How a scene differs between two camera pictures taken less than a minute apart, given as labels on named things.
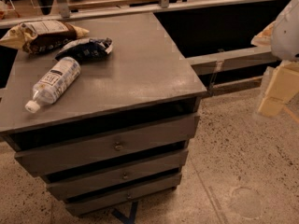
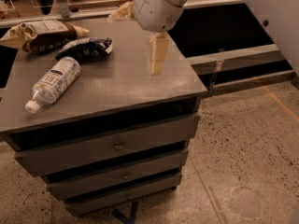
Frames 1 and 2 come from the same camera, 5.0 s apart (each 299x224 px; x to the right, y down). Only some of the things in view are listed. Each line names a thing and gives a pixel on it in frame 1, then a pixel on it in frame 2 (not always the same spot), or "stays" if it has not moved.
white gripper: x=287 y=35 -> x=153 y=10
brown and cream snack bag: x=38 y=36 stays
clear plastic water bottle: x=54 y=83 stays
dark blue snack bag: x=85 y=49 stays
